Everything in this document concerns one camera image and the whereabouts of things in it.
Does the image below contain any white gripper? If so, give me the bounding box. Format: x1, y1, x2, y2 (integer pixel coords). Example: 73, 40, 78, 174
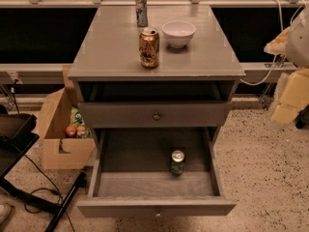
264, 27, 309, 126

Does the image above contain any green soda can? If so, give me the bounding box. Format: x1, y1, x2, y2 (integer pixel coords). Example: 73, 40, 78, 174
170, 150, 185, 176

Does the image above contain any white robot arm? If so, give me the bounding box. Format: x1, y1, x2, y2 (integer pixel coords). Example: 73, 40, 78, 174
264, 7, 309, 128

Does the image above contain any grey wooden drawer cabinet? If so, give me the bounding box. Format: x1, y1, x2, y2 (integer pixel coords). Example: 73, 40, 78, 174
68, 4, 247, 218

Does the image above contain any gold orange soda can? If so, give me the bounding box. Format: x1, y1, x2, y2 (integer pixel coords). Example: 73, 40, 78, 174
139, 27, 159, 68

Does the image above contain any open middle drawer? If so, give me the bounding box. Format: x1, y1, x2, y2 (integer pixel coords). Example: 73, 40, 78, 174
77, 128, 237, 218

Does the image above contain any tall silver can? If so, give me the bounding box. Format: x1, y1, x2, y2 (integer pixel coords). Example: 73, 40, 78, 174
135, 0, 148, 27

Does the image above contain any closed top drawer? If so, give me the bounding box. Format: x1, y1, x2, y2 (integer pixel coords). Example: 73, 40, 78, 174
78, 101, 232, 129

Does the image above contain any white ceramic bowl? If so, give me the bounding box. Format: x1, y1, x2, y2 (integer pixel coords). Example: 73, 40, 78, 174
162, 20, 196, 48

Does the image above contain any orange fruit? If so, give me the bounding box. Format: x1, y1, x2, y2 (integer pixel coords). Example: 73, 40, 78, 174
76, 125, 86, 131

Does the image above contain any green snack bag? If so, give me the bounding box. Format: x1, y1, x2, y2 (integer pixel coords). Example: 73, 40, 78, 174
70, 107, 84, 127

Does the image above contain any red apple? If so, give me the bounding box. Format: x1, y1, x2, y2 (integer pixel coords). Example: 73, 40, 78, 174
65, 125, 77, 138

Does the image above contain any cardboard box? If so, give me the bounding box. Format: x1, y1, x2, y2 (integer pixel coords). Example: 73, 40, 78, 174
37, 65, 96, 169

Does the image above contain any black stand base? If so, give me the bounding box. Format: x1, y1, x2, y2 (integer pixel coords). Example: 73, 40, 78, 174
0, 171, 88, 232

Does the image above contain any black tray cart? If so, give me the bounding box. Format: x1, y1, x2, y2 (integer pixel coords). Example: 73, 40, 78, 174
0, 105, 39, 177

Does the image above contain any white cable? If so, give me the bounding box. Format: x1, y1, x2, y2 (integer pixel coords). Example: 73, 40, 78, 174
239, 0, 309, 87

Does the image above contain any black floor cable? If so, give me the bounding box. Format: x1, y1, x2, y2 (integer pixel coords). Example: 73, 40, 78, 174
18, 152, 76, 232

